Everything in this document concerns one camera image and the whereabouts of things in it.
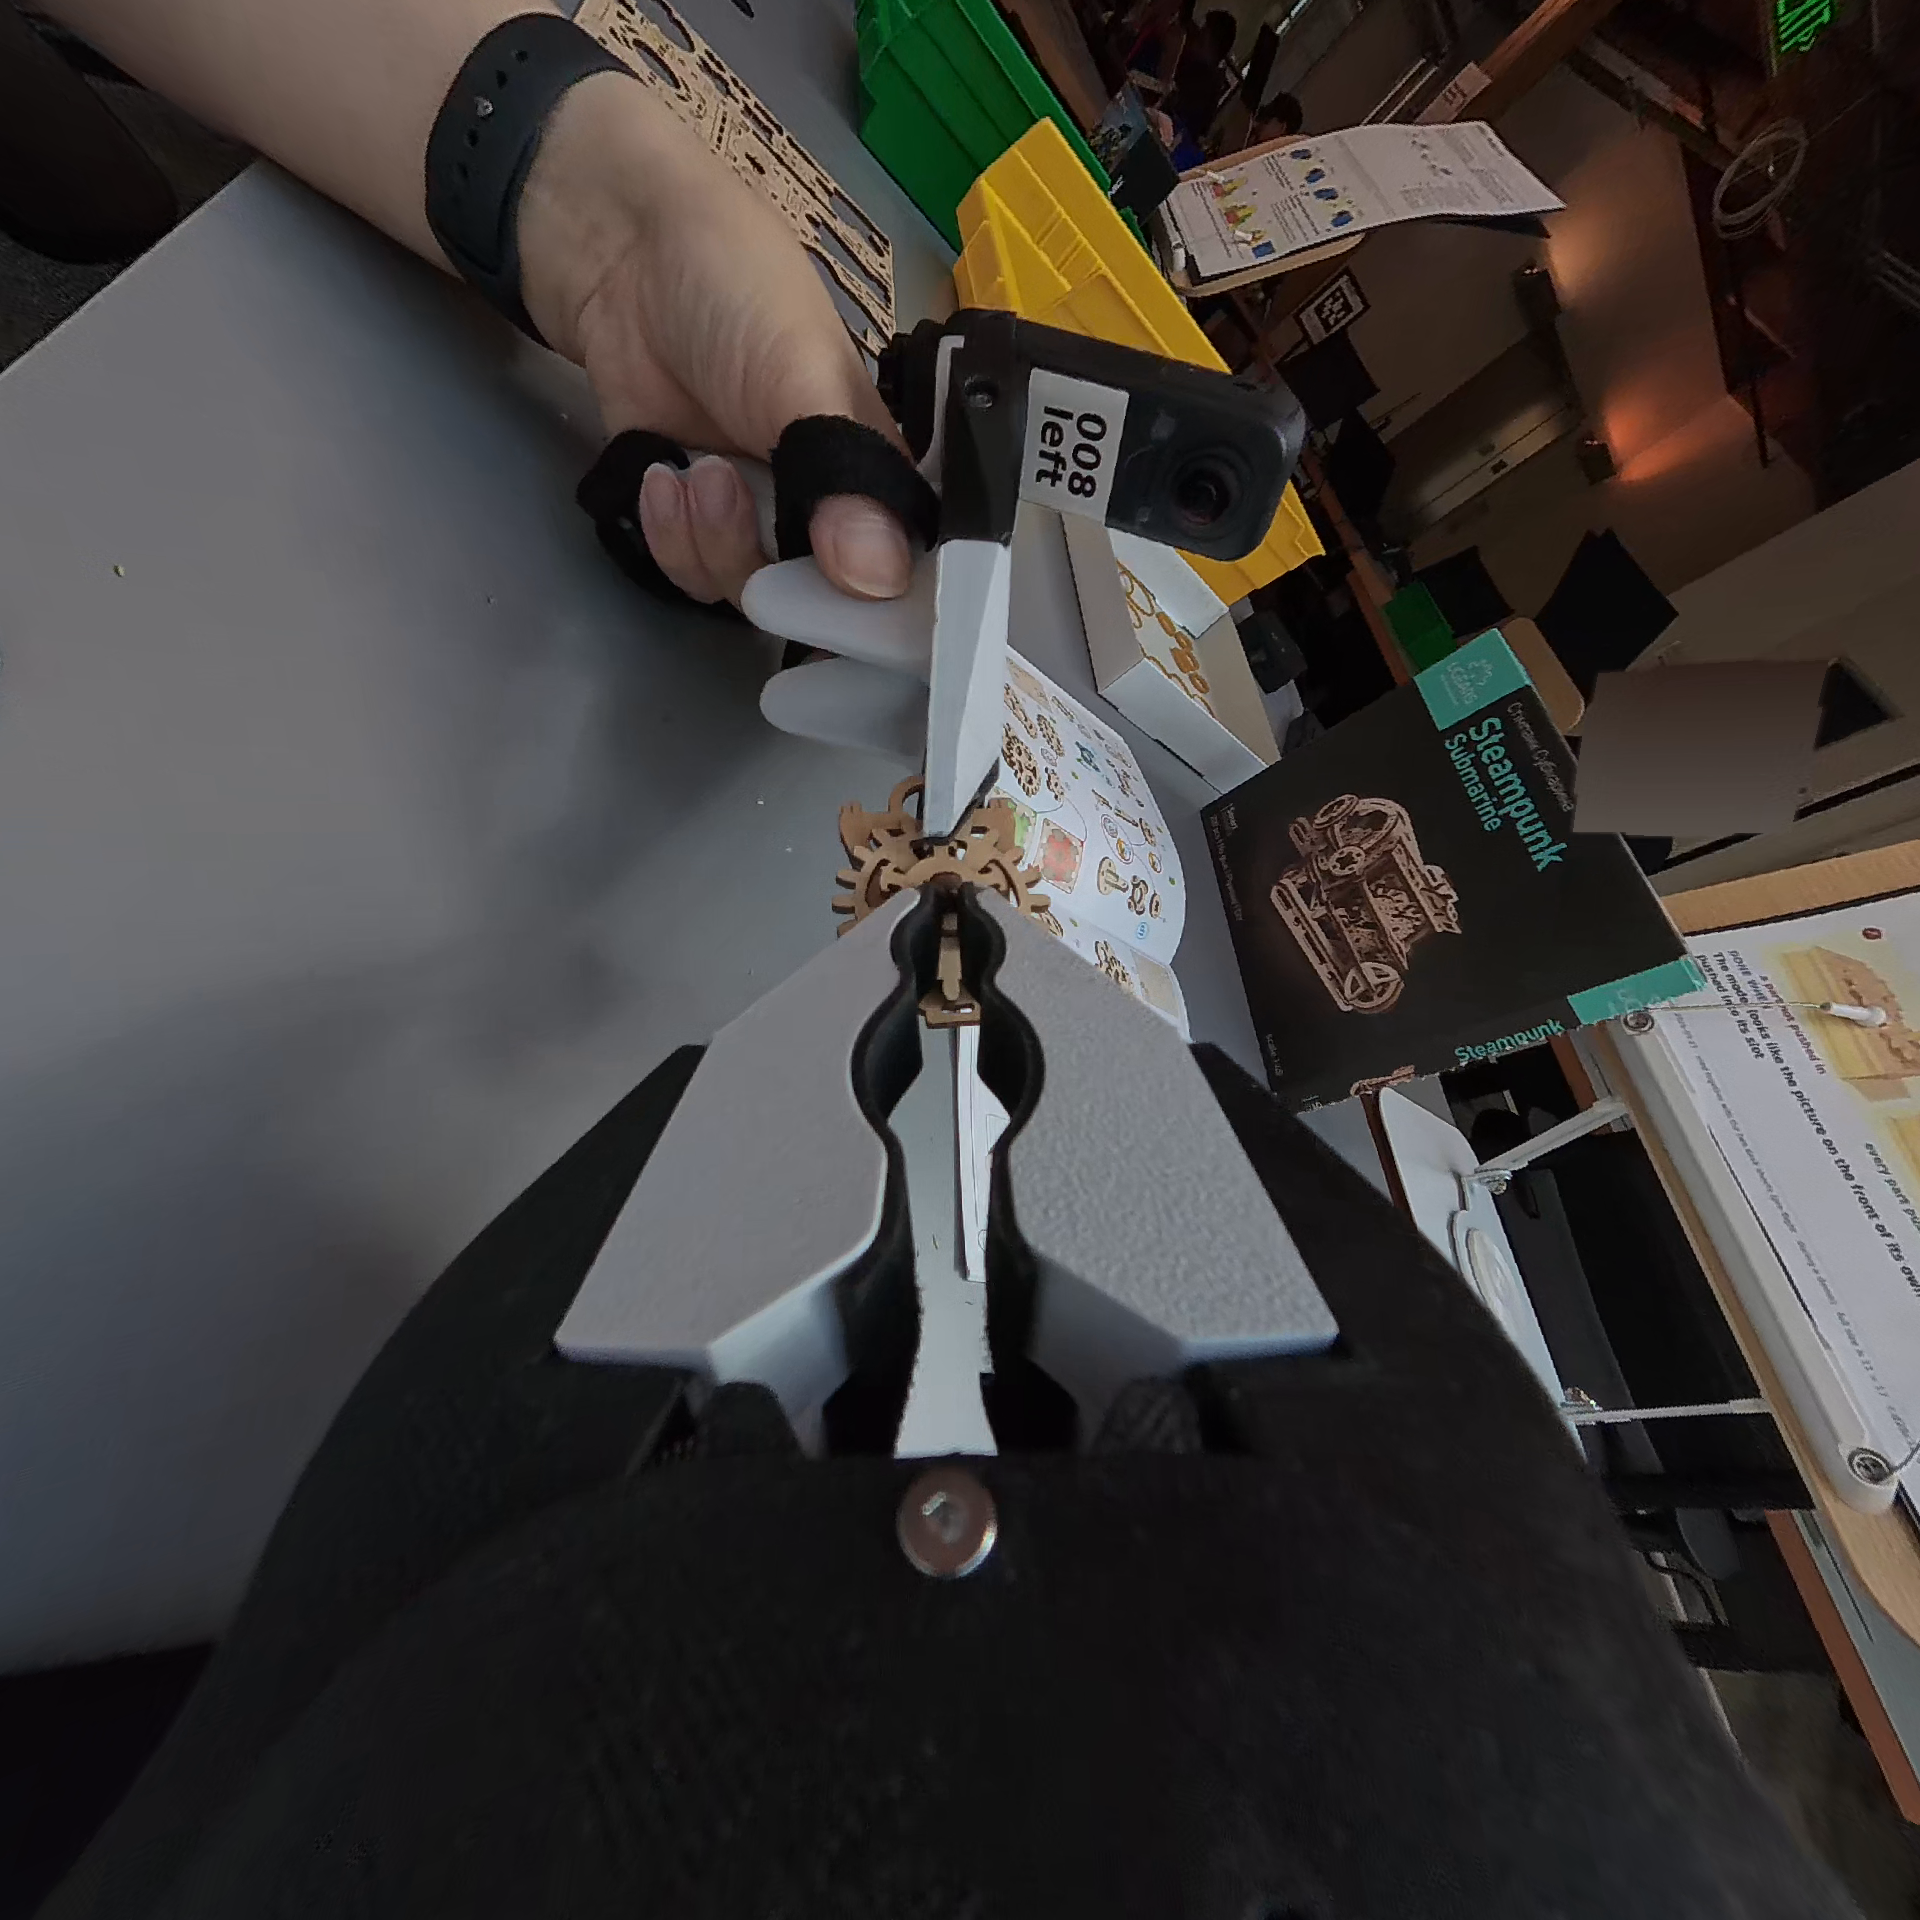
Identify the laser-cut plywood parts sheet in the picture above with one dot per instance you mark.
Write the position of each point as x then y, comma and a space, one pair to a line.
779, 181

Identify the person's left forearm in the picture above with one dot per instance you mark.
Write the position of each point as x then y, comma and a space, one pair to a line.
299, 120

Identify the black wristband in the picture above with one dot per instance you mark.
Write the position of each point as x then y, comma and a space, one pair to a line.
465, 165

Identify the wooden document stand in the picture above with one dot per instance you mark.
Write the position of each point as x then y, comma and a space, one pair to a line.
1875, 1650

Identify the person's left hand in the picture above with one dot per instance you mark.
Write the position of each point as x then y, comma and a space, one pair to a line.
674, 300

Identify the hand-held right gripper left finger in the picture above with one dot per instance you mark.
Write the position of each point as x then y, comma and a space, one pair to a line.
751, 1184

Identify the printed instruction sheet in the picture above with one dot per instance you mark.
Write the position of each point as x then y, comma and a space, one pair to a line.
1800, 1141
1348, 188

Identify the yellow plastic bin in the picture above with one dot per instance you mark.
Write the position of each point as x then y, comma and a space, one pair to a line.
1049, 241

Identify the illustrated assembly booklet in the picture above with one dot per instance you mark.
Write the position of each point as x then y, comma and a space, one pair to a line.
1096, 839

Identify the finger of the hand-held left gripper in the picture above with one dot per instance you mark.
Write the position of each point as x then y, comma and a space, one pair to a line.
963, 674

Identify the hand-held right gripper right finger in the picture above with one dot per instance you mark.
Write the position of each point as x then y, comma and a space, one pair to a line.
1154, 1184

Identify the green plastic bin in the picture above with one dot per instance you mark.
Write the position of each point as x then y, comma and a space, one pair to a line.
931, 90

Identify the wooden gear assembly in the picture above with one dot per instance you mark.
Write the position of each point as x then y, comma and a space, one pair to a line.
886, 861

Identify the black white marker tag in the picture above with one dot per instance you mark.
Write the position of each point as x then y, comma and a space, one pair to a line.
1334, 305

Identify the white cardboard box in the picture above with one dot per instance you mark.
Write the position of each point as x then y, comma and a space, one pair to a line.
1170, 705

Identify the small wooden notched part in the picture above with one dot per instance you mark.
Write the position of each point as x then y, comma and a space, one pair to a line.
950, 975

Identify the black model kit box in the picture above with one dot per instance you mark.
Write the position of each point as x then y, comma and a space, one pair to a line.
1348, 975

